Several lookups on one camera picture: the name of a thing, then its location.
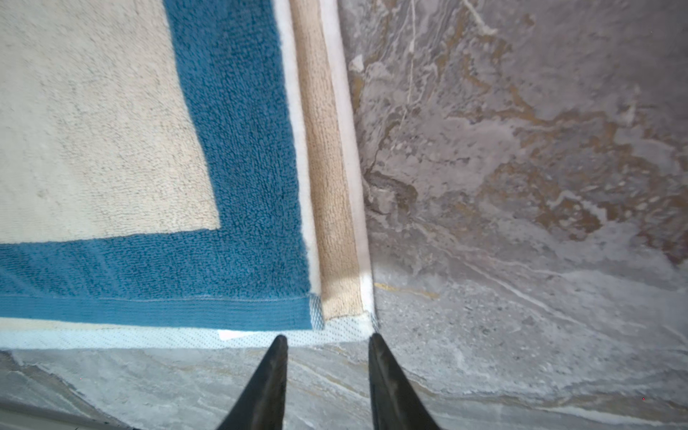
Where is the blue Doraemon towel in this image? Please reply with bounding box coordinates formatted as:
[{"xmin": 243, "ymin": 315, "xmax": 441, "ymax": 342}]
[{"xmin": 1, "ymin": 1, "xmax": 376, "ymax": 350}]

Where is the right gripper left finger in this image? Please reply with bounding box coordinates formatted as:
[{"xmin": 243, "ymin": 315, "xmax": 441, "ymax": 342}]
[{"xmin": 217, "ymin": 335, "xmax": 288, "ymax": 430}]

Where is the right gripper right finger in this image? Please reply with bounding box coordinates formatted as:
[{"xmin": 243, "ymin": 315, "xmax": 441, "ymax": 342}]
[{"xmin": 368, "ymin": 333, "xmax": 441, "ymax": 430}]

